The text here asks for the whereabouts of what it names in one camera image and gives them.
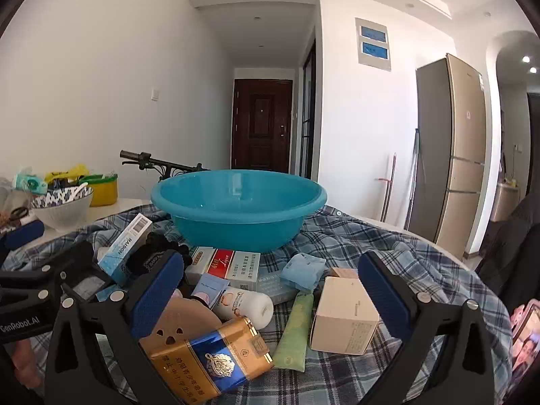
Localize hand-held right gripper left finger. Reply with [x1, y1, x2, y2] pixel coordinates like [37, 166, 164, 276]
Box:
[44, 250, 186, 405]

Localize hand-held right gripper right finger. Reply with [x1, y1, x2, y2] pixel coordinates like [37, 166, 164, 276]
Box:
[358, 251, 496, 405]

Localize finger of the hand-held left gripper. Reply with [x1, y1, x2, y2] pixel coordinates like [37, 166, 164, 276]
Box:
[0, 219, 45, 254]
[0, 240, 100, 304]

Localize light blue printed pack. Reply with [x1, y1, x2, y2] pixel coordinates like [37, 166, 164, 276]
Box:
[98, 213, 153, 285]

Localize gold blue cigarette pack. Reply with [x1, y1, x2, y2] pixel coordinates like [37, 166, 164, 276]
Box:
[139, 316, 275, 405]

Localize blue plastic basin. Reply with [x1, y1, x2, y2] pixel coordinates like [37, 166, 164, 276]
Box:
[151, 169, 327, 254]

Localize person's left hand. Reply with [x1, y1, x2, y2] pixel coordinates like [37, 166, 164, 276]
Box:
[10, 338, 45, 393]

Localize scissors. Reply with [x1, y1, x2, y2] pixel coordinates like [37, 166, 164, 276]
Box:
[0, 207, 30, 228]

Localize tan round toy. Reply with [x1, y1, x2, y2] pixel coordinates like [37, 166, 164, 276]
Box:
[158, 297, 222, 347]

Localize blue patterned white bowl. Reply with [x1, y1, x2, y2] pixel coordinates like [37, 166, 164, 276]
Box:
[30, 182, 94, 233]

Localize black glove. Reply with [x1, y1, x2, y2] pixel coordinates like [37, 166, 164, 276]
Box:
[127, 232, 190, 279]

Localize beige cardboard box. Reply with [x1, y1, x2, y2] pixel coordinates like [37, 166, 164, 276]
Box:
[310, 276, 380, 355]

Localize green tissue packet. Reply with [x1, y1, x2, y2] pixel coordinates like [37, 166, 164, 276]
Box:
[12, 171, 48, 195]

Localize small light blue box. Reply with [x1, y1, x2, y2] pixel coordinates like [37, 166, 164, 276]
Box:
[191, 273, 231, 309]

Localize yellow plastic bag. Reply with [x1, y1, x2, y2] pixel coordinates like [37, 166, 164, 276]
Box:
[44, 164, 91, 186]

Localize yellow container with green lid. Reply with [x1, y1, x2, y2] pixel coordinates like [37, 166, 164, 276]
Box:
[78, 174, 119, 207]

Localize blue plaid cloth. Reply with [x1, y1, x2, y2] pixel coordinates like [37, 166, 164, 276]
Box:
[0, 205, 513, 405]

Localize red white cigarette carton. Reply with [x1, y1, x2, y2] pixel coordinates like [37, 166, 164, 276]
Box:
[186, 247, 261, 292]

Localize light blue soft packet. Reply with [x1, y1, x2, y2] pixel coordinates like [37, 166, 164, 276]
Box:
[279, 253, 327, 292]

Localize white lotion bottle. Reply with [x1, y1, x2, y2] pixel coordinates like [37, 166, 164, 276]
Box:
[212, 286, 275, 330]

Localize green tube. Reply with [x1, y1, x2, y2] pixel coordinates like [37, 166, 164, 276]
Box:
[272, 291, 315, 373]

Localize metal pole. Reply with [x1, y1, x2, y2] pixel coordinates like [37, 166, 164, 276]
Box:
[377, 152, 397, 222]

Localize grey blue flat box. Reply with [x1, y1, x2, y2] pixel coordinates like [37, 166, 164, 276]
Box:
[255, 268, 304, 304]

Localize dark chair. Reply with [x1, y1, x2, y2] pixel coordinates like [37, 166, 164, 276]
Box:
[477, 194, 540, 313]

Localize pink smartphone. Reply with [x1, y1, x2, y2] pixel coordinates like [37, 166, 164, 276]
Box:
[508, 299, 540, 389]

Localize white bin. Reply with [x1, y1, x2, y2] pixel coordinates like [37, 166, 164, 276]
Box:
[491, 179, 521, 222]

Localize gold refrigerator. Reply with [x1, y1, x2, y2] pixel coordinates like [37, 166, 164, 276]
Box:
[407, 53, 488, 258]

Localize black framed glass door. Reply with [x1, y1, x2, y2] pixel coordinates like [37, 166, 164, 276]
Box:
[300, 40, 317, 180]

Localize dark brown door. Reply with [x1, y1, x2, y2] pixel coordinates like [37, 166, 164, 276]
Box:
[231, 79, 293, 173]

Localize bicycle handlebar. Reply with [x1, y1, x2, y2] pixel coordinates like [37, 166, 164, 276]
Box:
[119, 150, 212, 184]

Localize wall panel with blue windows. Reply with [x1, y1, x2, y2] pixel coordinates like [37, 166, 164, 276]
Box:
[355, 18, 393, 72]

